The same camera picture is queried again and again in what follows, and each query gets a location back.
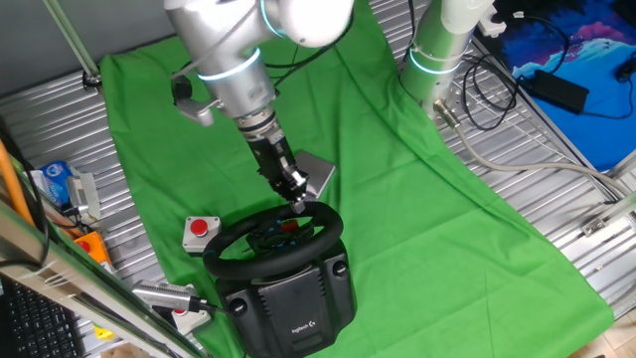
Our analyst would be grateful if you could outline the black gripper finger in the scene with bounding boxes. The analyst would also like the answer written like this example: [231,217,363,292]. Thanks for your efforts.
[289,168,310,200]
[271,178,308,216]

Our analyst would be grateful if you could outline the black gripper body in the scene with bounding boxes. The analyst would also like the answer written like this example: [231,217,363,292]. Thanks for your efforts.
[246,131,300,196]

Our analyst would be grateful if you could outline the black steering wheel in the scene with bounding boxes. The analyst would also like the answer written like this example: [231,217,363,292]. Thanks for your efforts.
[202,201,345,282]

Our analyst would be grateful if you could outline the black steering wheel base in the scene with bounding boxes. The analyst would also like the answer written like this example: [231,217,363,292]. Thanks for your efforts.
[214,238,358,358]

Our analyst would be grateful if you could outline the silver digital scale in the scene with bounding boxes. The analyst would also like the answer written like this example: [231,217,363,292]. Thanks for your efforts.
[292,150,337,203]

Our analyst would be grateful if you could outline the grey box red mushroom button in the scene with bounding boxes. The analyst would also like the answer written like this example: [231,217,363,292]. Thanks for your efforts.
[181,215,223,255]

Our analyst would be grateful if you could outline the green cloth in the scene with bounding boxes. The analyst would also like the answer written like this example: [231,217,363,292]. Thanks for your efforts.
[98,0,616,358]

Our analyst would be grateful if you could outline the grey box small red button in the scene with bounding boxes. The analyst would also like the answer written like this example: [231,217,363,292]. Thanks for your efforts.
[171,307,214,335]

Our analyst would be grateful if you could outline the orange box red button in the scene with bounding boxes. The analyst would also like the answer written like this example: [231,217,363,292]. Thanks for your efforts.
[74,231,113,265]

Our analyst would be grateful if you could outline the blue white tissue pack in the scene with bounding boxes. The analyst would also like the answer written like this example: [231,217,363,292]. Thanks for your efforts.
[29,159,76,208]

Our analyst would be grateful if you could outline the thin metal stand rod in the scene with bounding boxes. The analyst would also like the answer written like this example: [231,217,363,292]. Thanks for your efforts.
[42,0,103,93]

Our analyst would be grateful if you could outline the orange pipe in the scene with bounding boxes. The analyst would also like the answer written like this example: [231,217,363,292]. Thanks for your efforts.
[0,138,36,228]

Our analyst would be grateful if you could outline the black power adapter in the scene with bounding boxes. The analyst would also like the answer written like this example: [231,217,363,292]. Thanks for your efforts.
[531,69,591,114]

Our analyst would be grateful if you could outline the black keyboard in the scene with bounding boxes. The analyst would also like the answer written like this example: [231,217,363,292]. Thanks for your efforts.
[0,277,85,358]

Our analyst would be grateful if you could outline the blue printed desk mat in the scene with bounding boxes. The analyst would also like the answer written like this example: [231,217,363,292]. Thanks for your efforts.
[496,0,636,173]

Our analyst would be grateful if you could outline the aluminium profile bar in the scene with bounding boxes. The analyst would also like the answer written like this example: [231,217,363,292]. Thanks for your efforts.
[580,191,636,238]

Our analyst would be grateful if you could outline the wrist camera with silver bracket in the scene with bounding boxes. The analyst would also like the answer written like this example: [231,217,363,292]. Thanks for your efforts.
[171,74,223,128]

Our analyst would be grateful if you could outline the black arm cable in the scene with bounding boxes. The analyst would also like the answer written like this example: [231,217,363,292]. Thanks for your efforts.
[262,13,357,71]

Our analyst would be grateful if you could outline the silver depth camera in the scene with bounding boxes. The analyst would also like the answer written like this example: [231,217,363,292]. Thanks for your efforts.
[131,278,208,315]

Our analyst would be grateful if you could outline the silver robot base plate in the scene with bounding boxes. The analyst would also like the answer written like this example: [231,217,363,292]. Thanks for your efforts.
[421,69,479,126]

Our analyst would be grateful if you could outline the silver ribbed camera module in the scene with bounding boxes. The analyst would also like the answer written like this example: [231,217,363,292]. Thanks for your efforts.
[66,171,102,223]

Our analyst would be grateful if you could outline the thick grey robot cable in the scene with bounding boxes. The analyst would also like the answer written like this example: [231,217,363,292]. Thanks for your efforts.
[431,98,632,200]

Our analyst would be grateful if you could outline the aluminium frame beam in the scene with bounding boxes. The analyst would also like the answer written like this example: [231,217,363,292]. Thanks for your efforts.
[0,196,210,358]

